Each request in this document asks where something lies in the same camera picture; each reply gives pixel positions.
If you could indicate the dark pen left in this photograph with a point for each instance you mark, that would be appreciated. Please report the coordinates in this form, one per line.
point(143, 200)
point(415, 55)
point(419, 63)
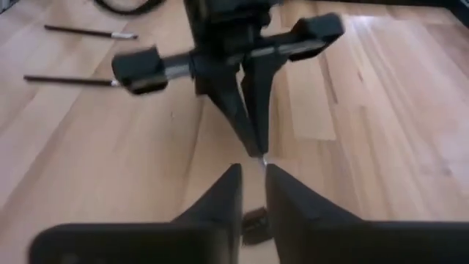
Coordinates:
point(69, 80)

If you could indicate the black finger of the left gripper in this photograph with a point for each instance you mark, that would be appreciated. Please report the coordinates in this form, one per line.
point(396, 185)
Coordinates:
point(262, 95)
point(223, 95)

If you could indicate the black pen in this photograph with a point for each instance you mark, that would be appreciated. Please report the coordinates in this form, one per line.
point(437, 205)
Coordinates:
point(80, 30)

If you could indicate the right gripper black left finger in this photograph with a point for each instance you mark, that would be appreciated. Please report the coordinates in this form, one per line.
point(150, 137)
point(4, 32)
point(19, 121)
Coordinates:
point(183, 242)

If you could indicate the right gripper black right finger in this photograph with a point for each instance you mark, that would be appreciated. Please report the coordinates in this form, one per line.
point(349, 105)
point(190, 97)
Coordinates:
point(329, 242)

